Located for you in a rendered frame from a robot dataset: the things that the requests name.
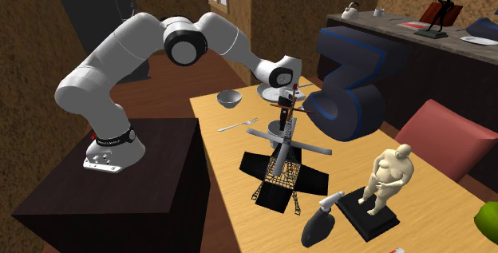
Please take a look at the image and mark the dark robot stand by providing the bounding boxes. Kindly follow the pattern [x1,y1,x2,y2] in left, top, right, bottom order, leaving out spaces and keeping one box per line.
[11,117,211,253]

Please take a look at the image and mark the black spray bottle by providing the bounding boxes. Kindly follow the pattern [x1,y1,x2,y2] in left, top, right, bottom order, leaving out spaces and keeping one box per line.
[300,190,346,249]

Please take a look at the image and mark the grey round cup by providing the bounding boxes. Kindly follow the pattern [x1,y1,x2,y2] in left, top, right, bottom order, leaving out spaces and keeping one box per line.
[266,121,290,145]

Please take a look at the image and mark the dark cabinet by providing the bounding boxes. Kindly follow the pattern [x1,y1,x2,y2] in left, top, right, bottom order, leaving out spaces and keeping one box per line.
[47,0,152,85]

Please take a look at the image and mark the white plate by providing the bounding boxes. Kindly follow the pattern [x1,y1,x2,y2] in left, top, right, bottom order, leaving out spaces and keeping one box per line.
[256,83,307,104]

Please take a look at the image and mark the wooden table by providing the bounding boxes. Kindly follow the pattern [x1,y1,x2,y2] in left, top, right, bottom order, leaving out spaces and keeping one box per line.
[188,75,498,253]

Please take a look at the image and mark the lattice tower windmill model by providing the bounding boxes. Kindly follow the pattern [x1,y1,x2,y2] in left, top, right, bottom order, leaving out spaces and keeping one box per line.
[239,118,334,216]

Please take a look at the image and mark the silver fork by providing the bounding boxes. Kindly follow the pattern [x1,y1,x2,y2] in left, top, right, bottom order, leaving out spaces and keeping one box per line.
[216,117,259,133]

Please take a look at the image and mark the brown cross-shaped rods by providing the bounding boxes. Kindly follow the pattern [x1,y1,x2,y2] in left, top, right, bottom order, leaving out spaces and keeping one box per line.
[270,101,316,116]

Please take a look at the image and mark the green round thing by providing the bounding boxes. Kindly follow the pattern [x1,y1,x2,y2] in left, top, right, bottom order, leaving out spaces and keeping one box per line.
[473,201,498,241]

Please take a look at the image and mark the dark blue number three figure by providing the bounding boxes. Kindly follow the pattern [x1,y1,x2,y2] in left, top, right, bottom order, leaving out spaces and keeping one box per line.
[302,26,413,143]

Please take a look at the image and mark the dark sideboard with grey top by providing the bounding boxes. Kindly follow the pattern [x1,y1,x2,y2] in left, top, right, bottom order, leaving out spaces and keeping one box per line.
[317,0,498,183]

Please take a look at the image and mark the beige figure on black base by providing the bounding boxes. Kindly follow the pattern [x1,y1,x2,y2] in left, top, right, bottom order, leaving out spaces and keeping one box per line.
[335,143,415,243]

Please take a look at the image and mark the grey bowl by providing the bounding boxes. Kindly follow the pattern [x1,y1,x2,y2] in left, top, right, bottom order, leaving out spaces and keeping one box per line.
[216,89,243,109]

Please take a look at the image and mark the red chair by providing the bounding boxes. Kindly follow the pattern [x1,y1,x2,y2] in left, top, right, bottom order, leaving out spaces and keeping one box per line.
[393,98,498,184]

